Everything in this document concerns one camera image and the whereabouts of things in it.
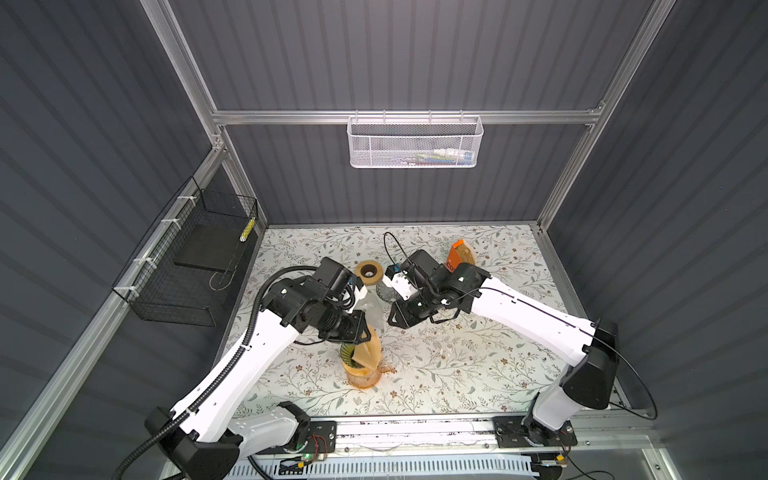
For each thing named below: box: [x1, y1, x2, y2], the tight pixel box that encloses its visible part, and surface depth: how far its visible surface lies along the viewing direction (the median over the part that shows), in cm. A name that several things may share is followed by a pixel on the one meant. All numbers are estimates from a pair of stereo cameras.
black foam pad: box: [174, 224, 243, 272], surface depth 77 cm
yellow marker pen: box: [239, 217, 256, 242], surface depth 84 cm
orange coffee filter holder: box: [446, 239, 476, 273], surface depth 103 cm
